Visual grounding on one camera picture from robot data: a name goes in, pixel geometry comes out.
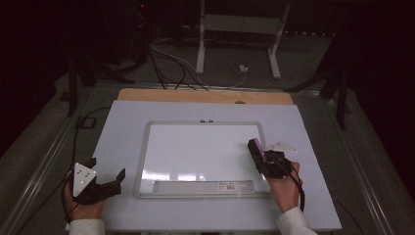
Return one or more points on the black and purple eraser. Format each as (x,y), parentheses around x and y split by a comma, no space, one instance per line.
(254,148)

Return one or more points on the person's left hand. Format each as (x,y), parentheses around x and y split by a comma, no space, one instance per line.
(84,211)

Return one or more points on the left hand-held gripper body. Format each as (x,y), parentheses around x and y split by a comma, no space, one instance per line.
(83,178)

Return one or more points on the silver-framed whiteboard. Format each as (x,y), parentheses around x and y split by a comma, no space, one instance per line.
(202,153)

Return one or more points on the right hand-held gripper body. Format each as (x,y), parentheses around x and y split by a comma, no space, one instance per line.
(277,166)

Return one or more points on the black stand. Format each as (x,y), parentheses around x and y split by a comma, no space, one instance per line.
(341,98)
(72,88)

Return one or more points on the person's right hand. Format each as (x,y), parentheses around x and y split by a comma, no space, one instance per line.
(285,192)

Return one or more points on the metal rail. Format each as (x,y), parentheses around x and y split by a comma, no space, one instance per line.
(36,176)
(362,182)

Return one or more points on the white metal stand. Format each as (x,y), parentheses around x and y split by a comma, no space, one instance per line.
(241,24)

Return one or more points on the large white sheet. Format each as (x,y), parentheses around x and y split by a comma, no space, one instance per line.
(124,130)

